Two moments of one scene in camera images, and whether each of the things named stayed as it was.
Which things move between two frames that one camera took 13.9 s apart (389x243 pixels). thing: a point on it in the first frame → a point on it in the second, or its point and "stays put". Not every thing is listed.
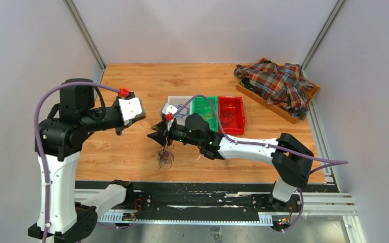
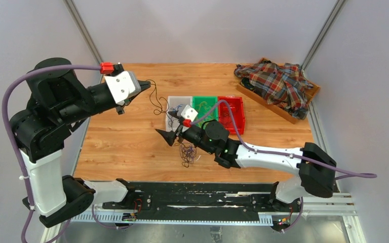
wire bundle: (165, 156) → (188, 152)
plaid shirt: (281, 85) stays put
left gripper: (119, 128) → (144, 84)
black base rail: (279, 203) stays put
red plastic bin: (231, 115) stays put
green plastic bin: (202, 106) stays put
